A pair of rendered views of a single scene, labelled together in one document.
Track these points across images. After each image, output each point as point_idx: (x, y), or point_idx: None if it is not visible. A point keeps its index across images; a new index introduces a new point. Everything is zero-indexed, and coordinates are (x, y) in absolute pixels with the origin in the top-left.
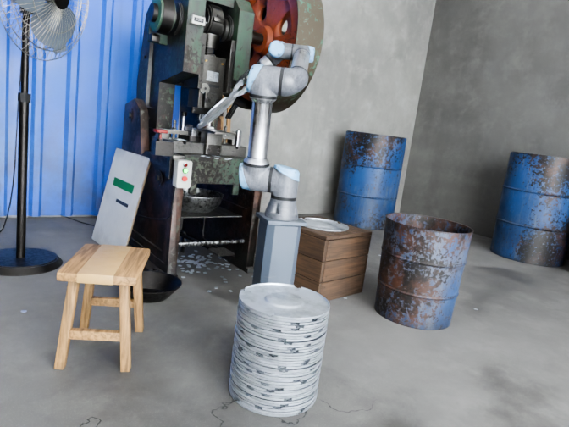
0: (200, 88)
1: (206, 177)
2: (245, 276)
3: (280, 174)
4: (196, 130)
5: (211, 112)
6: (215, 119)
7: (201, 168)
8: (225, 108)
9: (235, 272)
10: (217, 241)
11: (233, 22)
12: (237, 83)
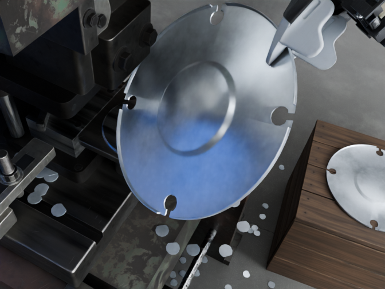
0: (93, 47)
1: (176, 258)
2: (235, 283)
3: None
4: (99, 153)
5: (224, 191)
6: None
7: (169, 261)
8: (180, 50)
9: (211, 275)
10: (189, 282)
11: None
12: (298, 16)
